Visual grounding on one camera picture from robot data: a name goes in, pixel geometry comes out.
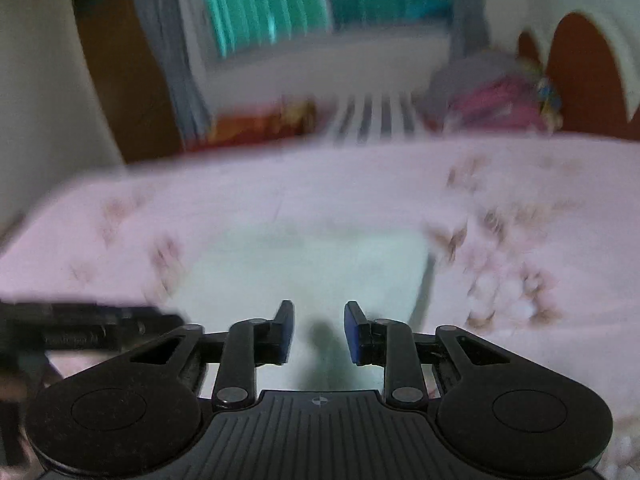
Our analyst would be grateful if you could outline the pink floral bedsheet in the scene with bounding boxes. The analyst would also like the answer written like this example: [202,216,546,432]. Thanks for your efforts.
[0,132,640,480]

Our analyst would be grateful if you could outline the colourful printed cloth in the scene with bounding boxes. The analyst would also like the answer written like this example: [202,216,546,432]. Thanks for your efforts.
[520,57,565,134]

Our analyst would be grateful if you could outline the window with teal glass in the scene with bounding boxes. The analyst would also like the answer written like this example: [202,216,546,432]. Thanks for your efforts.
[197,0,452,57]

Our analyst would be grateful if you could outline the pink folded clothes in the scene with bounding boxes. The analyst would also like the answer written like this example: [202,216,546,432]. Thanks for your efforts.
[446,77,545,134]

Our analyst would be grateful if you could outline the pile of folded clothes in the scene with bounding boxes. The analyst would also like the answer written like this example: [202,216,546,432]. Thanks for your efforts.
[427,52,527,117]

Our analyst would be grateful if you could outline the short grey curtain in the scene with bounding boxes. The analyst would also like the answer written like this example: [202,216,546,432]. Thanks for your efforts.
[446,0,495,57]

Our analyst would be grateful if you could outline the grey striped pillow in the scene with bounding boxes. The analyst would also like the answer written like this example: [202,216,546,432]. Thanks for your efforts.
[326,91,432,142]

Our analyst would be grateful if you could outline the white small cloth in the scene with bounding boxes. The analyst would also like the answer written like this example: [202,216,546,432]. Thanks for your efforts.
[170,227,434,392]

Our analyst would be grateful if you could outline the red and white headboard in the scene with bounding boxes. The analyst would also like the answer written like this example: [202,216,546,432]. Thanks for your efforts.
[516,0,640,141]

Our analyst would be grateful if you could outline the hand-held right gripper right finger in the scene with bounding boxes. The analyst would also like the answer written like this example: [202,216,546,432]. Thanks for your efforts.
[344,301,507,406]

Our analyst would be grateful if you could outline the brown wooden door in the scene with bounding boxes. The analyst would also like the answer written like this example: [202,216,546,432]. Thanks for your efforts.
[72,0,184,164]

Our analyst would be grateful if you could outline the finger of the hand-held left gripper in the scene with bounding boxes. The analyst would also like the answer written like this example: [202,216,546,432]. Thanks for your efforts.
[44,304,185,357]

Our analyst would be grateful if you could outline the red patterned pillow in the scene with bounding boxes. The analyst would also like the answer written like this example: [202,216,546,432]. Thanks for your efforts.
[187,100,319,154]

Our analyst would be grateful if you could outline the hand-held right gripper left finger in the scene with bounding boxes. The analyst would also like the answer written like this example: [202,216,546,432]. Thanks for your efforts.
[128,300,296,409]

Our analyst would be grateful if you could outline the long grey curtain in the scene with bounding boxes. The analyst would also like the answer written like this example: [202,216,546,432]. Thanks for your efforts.
[122,0,214,144]

